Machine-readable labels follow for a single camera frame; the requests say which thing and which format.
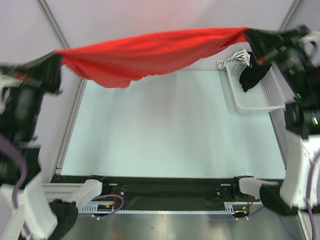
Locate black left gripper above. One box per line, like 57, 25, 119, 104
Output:
0, 48, 64, 140

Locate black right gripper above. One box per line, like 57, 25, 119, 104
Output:
243, 24, 314, 101

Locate red tank top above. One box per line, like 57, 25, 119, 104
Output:
55, 27, 247, 89

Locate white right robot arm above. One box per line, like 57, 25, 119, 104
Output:
239, 25, 320, 216

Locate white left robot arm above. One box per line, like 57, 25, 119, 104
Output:
0, 52, 111, 240

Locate white striped tank top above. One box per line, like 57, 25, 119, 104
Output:
216, 49, 251, 70

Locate black tank top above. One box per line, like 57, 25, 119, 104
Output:
239, 51, 272, 92

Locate white plastic basket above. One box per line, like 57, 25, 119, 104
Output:
226, 61, 285, 114

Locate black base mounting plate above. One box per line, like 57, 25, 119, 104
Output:
50, 175, 263, 211

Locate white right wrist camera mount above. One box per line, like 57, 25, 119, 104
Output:
300, 30, 320, 59

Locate aluminium frame rail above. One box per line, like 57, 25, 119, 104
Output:
42, 78, 87, 185

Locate white slotted cable duct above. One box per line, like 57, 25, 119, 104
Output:
79, 202, 249, 216

